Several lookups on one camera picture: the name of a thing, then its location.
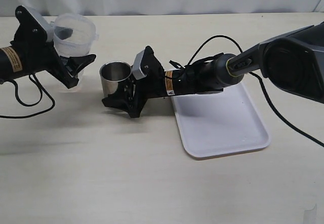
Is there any white plastic tray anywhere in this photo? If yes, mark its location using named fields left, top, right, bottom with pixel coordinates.
left=172, top=82, right=271, bottom=159

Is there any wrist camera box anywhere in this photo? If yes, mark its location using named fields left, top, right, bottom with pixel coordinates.
left=22, top=5, right=54, bottom=42
left=131, top=50, right=147, bottom=80

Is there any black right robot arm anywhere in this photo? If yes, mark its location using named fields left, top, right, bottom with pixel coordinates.
left=102, top=24, right=323, bottom=118

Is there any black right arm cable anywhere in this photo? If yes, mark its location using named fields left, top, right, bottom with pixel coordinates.
left=166, top=34, right=324, bottom=148

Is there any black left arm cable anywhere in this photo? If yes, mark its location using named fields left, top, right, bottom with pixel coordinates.
left=0, top=73, right=56, bottom=119

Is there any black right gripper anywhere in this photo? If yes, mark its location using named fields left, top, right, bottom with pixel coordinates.
left=102, top=46, right=166, bottom=118

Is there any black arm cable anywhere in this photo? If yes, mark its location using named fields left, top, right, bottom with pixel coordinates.
left=0, top=73, right=56, bottom=119
left=166, top=34, right=324, bottom=148

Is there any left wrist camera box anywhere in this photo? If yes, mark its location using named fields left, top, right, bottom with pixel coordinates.
left=22, top=5, right=54, bottom=42

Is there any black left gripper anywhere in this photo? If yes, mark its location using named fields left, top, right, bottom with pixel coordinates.
left=10, top=6, right=96, bottom=88

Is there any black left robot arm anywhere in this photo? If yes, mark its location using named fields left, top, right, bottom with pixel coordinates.
left=1, top=5, right=96, bottom=88

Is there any clear plastic pitcher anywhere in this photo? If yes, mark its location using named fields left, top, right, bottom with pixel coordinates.
left=50, top=13, right=99, bottom=70

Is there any stainless steel cup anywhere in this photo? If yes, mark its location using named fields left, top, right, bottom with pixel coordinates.
left=99, top=61, right=132, bottom=97

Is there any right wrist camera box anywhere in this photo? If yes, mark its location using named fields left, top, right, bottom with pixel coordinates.
left=131, top=50, right=147, bottom=80

